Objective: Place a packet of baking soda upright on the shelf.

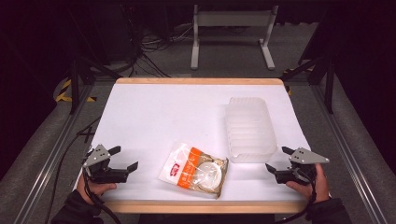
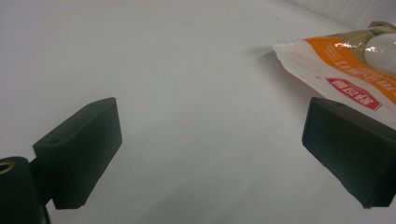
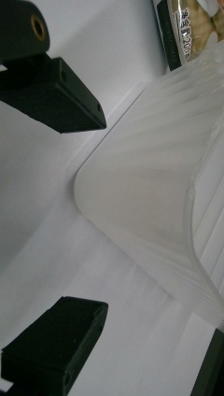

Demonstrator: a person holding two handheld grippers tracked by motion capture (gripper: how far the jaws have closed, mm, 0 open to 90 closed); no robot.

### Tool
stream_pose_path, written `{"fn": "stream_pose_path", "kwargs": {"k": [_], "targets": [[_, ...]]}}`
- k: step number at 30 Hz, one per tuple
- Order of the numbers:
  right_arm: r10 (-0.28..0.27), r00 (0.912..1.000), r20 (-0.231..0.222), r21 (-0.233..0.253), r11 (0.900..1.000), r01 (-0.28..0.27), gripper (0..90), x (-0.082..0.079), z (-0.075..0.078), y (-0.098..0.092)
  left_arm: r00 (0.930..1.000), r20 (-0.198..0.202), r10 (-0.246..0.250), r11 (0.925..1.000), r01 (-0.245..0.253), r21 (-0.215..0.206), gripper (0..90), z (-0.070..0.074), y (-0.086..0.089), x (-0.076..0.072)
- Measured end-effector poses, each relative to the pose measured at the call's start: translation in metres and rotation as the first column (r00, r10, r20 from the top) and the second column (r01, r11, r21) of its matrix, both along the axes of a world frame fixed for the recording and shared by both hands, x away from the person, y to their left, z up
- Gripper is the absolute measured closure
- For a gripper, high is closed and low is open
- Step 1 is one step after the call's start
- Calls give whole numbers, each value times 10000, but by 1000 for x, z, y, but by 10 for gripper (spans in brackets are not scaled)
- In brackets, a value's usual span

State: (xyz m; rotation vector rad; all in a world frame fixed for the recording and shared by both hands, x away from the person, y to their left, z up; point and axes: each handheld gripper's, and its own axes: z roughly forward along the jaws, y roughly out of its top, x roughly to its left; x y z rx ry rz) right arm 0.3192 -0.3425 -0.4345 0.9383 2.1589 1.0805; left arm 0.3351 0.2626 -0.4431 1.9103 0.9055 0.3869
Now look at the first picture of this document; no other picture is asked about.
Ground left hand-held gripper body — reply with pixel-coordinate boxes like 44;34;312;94
81;144;129;185

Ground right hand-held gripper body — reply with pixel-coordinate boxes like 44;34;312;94
275;147;331;187

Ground translucent plastic container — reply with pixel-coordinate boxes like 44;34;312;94
224;96;278;164

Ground orange and white snack packet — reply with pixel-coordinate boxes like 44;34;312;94
157;142;230;200

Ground person's left hand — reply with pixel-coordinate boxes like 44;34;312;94
76;176;118;205

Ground person's right hand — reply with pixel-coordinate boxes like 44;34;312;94
285;163;331;203

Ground black tape cross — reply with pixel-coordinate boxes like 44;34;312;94
77;125;96;144

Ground yellow black hazard tape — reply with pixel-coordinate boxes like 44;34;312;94
55;78;97;104

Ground white metal stand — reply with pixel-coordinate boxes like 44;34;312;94
190;4;279;71

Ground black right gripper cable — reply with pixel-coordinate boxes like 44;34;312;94
274;169;319;224

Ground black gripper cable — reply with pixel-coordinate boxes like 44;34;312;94
81;167;123;224
274;169;319;224

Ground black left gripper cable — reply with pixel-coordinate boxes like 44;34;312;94
81;167;123;224

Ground long black floor cable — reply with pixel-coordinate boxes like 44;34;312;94
45;116;103;224

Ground aluminium floor rail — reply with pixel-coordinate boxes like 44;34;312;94
311;83;390;224
12;83;94;224

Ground black metal frame stand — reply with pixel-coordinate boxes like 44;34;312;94
281;55;338;115
66;57;123;116

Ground bundle of black floor cables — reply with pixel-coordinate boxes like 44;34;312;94
124;26;194;78

